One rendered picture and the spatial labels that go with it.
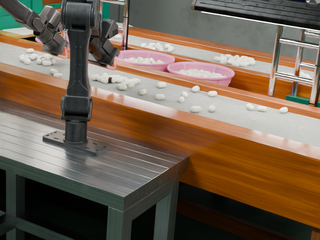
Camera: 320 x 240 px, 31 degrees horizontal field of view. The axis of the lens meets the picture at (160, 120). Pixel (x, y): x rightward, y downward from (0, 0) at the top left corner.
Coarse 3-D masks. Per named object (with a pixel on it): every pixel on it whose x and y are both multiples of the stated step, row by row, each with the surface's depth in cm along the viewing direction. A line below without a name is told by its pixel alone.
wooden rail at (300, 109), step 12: (0, 36) 262; (36, 48) 250; (132, 72) 224; (144, 72) 221; (156, 72) 220; (180, 84) 213; (192, 84) 210; (204, 84) 209; (216, 84) 210; (228, 96) 203; (240, 96) 201; (252, 96) 198; (264, 96) 200; (276, 108) 194; (288, 108) 192; (300, 108) 190; (312, 108) 190
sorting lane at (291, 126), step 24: (0, 48) 250; (24, 48) 254; (48, 72) 217; (96, 72) 223; (120, 72) 226; (144, 96) 197; (168, 96) 199; (192, 96) 202; (216, 96) 204; (240, 120) 179; (264, 120) 181; (288, 120) 183; (312, 120) 185; (312, 144) 164
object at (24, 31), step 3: (24, 27) 281; (3, 30) 269; (6, 30) 269; (9, 30) 270; (12, 30) 270; (15, 30) 271; (18, 30) 271; (21, 30) 272; (24, 30) 273; (27, 30) 273; (30, 30) 274; (18, 33) 265; (21, 33) 265; (24, 33) 266; (27, 33) 266; (30, 33) 267
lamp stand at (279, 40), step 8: (264, 0) 177; (312, 0) 170; (280, 32) 194; (280, 40) 194; (288, 40) 193; (296, 40) 192; (280, 48) 196; (312, 48) 189; (272, 64) 198; (272, 72) 198; (272, 80) 199; (296, 80) 195; (304, 80) 193; (312, 80) 192; (272, 88) 200; (312, 88) 192; (272, 96) 201; (312, 96) 192; (312, 104) 193
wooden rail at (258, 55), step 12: (144, 36) 300; (156, 36) 296; (168, 36) 297; (180, 36) 300; (204, 48) 282; (216, 48) 278; (228, 48) 279; (240, 48) 282; (264, 60) 266; (288, 60) 262
